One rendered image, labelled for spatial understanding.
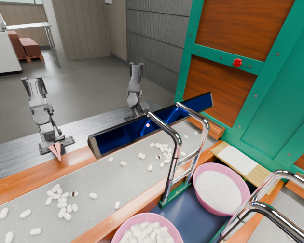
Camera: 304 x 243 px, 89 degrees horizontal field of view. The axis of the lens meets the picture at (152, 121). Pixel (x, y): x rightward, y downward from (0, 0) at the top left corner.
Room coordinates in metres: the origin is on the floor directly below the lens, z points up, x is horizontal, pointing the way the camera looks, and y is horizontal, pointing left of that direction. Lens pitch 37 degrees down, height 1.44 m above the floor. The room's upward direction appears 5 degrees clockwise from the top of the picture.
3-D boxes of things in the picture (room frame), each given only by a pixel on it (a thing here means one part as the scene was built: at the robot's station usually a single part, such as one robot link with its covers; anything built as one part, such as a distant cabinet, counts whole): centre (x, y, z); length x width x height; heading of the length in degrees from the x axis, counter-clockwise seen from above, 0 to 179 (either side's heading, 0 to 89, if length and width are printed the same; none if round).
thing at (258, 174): (0.58, -0.53, 0.77); 0.33 x 0.15 x 0.01; 41
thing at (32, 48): (4.41, 3.76, 0.33); 1.10 x 0.79 x 0.65; 41
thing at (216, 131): (0.87, -0.34, 0.83); 0.30 x 0.06 x 0.07; 41
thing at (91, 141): (0.54, -0.05, 1.08); 0.62 x 0.08 x 0.07; 131
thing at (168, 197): (0.47, -0.10, 0.90); 0.20 x 0.19 x 0.45; 131
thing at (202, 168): (0.44, -0.36, 0.72); 0.27 x 0.27 x 0.10
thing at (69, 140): (0.68, 0.59, 0.71); 0.20 x 0.07 x 0.08; 131
